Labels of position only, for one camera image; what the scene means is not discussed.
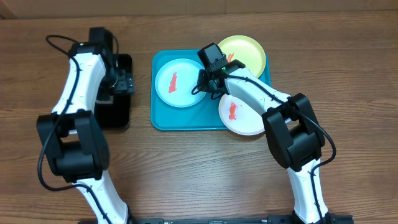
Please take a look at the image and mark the light blue plate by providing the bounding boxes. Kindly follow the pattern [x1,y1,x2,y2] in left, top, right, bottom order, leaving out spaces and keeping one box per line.
[155,58,206,108]

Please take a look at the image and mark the white plate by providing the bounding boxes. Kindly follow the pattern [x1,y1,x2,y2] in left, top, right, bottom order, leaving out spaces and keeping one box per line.
[218,95,265,136]

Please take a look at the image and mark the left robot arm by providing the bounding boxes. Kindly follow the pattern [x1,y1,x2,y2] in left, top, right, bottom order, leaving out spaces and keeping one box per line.
[36,41,136,223]

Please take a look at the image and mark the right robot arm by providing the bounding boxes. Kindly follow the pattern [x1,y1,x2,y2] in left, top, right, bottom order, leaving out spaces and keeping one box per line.
[192,60,330,223]

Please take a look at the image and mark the black water tray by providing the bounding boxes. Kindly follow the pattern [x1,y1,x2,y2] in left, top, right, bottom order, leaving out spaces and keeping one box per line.
[94,68,132,129]

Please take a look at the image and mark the teal plastic tray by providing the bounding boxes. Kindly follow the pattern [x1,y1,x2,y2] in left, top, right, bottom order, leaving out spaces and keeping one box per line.
[150,49,272,131]

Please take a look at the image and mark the yellow plate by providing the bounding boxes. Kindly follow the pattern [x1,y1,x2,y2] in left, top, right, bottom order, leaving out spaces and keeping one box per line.
[218,35,267,78]

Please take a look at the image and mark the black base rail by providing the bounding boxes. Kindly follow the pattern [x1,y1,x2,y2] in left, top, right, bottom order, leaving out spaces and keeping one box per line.
[77,213,354,224]

